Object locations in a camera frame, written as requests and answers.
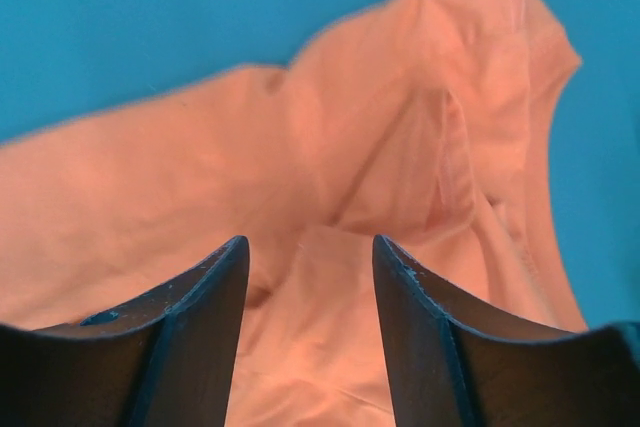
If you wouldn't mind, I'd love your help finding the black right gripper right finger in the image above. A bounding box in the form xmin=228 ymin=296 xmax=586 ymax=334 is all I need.
xmin=372 ymin=236 xmax=639 ymax=426

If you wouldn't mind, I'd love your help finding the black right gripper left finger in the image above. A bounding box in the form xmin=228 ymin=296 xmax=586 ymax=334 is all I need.
xmin=1 ymin=236 xmax=249 ymax=426

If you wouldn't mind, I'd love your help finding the orange t shirt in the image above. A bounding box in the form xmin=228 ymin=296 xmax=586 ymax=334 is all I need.
xmin=1 ymin=0 xmax=586 ymax=426

